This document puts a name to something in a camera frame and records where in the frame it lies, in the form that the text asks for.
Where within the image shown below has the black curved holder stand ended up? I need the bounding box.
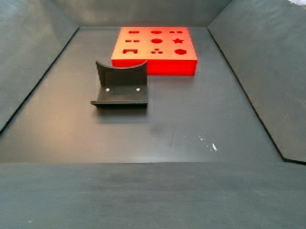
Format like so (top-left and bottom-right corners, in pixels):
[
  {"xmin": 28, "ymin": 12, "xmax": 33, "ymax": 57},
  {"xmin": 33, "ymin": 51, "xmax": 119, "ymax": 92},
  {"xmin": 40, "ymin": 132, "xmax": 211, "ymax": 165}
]
[{"xmin": 91, "ymin": 62, "xmax": 148, "ymax": 107}]

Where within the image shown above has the red shape-sorter block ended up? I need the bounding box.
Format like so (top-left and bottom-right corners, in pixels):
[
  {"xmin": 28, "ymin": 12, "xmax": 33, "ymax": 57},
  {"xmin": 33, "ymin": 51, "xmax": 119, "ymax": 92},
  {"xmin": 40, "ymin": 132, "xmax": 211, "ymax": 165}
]
[{"xmin": 111, "ymin": 27, "xmax": 198, "ymax": 76}]

